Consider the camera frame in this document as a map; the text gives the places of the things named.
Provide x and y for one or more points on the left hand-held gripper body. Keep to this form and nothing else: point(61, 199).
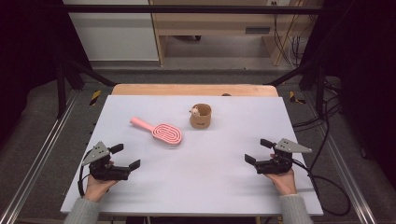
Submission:
point(102, 171)

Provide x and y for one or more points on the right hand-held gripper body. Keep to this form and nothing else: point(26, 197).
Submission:
point(277, 166)

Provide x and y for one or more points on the pink hairbrush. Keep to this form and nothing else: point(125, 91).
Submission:
point(166, 133)

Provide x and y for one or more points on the person's left hand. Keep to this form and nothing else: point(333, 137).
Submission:
point(96, 188)

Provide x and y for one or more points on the person's right hand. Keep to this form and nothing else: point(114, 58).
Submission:
point(285, 183)

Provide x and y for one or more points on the brown cup with small figure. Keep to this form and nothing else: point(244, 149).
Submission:
point(201, 119)

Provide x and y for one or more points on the black metal stand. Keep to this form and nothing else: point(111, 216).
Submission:
point(61, 90)
point(320, 90)

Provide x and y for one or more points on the wooden table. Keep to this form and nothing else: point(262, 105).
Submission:
point(174, 90)

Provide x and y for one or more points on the white cabinet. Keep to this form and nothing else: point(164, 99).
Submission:
point(115, 34)

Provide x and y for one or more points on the black curtain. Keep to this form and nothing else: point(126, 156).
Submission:
point(28, 46)
point(364, 62)

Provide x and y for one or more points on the wooden desk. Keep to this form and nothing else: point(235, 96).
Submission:
point(211, 23)

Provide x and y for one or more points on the black horizontal bar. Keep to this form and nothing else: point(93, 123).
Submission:
point(186, 9)

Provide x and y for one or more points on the aluminium rail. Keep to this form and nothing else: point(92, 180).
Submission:
point(345, 174)
point(37, 155)

